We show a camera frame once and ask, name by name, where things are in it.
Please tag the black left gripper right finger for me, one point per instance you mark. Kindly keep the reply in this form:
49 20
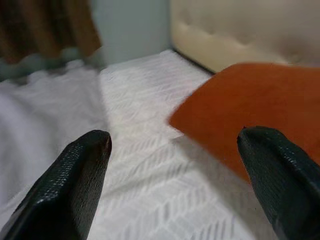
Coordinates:
282 180

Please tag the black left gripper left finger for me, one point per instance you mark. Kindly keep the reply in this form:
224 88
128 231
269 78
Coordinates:
65 180

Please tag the grey crumpled duvet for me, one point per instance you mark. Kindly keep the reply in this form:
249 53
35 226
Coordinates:
45 110

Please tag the orange velvet pillow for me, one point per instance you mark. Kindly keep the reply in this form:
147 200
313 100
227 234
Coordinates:
250 100

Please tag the white chevron pattern bed sheet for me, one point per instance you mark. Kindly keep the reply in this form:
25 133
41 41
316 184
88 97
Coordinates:
150 105

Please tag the cream tufted headboard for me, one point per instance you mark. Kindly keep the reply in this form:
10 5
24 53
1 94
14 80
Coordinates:
237 30

